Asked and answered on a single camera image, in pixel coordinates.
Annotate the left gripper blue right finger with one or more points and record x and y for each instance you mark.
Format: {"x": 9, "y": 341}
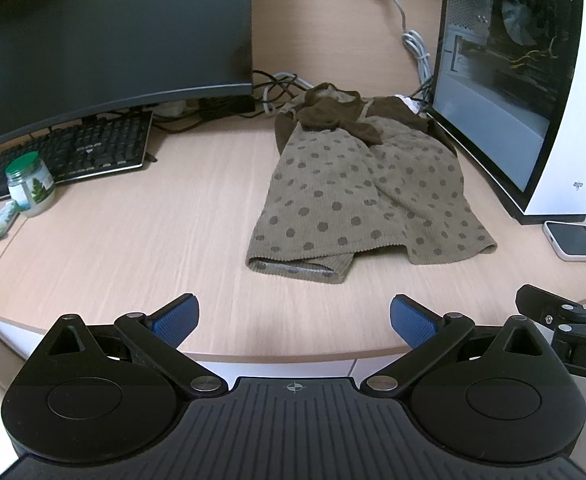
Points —
{"x": 431, "y": 338}

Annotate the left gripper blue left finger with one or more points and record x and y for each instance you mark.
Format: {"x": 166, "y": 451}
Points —
{"x": 155, "y": 339}

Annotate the brown polka dot dress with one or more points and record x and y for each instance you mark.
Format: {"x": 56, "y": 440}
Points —
{"x": 357, "y": 175}

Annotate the white phone with dark screen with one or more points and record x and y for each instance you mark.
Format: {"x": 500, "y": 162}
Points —
{"x": 568, "y": 240}

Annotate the white green wipes packet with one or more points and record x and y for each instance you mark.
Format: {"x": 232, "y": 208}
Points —
{"x": 8, "y": 214}

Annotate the green lidded glass jar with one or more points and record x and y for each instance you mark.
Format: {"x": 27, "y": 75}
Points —
{"x": 30, "y": 184}

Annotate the black mechanical keyboard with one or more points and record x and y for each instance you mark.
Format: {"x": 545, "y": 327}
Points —
{"x": 87, "y": 150}

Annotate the white glass-panel computer case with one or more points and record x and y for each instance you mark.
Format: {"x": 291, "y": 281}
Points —
{"x": 510, "y": 87}

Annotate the black power adapter brick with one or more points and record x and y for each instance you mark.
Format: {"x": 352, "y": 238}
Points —
{"x": 227, "y": 106}

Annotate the black curved monitor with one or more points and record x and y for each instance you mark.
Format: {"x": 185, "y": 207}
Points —
{"x": 66, "y": 59}

